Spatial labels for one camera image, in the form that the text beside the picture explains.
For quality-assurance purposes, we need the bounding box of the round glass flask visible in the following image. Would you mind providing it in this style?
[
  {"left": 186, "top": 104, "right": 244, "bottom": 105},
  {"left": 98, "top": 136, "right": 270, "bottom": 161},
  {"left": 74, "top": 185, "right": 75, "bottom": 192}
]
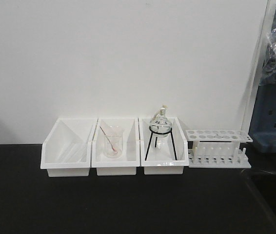
[{"left": 149, "top": 105, "right": 172, "bottom": 137}]

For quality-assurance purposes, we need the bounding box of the middle white plastic bin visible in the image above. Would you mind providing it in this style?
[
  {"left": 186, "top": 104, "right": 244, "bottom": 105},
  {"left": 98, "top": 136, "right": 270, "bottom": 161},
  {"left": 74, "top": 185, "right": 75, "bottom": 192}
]
[{"left": 91, "top": 117, "right": 140, "bottom": 176}]

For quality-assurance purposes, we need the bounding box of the white test tube rack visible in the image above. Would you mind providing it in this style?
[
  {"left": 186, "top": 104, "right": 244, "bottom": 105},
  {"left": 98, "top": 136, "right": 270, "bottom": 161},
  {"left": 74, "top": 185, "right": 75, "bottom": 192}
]
[{"left": 185, "top": 129, "right": 253, "bottom": 169}]

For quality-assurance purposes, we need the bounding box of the black wire tripod stand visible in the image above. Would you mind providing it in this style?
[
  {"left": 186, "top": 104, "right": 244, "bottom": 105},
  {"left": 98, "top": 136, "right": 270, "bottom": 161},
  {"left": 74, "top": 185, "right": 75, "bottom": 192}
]
[{"left": 144, "top": 125, "right": 177, "bottom": 161}]

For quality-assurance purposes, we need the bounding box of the left white plastic bin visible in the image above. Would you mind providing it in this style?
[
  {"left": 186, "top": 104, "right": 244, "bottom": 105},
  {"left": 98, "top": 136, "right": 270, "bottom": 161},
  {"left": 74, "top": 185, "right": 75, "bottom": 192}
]
[{"left": 40, "top": 118, "right": 98, "bottom": 177}]

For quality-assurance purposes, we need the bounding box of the clear glass beaker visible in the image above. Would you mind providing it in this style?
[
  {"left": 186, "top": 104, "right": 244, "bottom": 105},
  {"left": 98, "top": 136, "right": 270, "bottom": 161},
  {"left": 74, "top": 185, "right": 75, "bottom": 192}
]
[{"left": 102, "top": 126, "right": 123, "bottom": 158}]

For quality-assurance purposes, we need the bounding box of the thin glass stirring rod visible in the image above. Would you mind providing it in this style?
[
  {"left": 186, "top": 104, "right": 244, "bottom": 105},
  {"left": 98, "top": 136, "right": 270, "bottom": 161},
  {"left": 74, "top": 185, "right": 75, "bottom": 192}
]
[{"left": 100, "top": 126, "right": 118, "bottom": 154}]

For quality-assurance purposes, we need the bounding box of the right white plastic bin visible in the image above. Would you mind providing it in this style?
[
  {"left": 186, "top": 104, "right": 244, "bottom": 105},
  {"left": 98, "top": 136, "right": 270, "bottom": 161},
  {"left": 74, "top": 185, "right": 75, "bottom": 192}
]
[{"left": 138, "top": 117, "right": 189, "bottom": 175}]

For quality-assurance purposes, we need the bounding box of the white plastic bin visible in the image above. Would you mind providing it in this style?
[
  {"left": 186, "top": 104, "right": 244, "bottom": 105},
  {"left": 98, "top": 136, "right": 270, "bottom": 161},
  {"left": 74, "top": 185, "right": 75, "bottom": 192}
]
[
  {"left": 138, "top": 117, "right": 189, "bottom": 175},
  {"left": 40, "top": 118, "right": 98, "bottom": 177},
  {"left": 91, "top": 117, "right": 140, "bottom": 176}
]

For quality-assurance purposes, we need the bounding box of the grey-blue pegboard drying rack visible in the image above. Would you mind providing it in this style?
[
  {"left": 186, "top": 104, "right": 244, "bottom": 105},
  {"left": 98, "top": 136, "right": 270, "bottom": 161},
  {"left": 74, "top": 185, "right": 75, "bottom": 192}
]
[{"left": 249, "top": 0, "right": 276, "bottom": 154}]

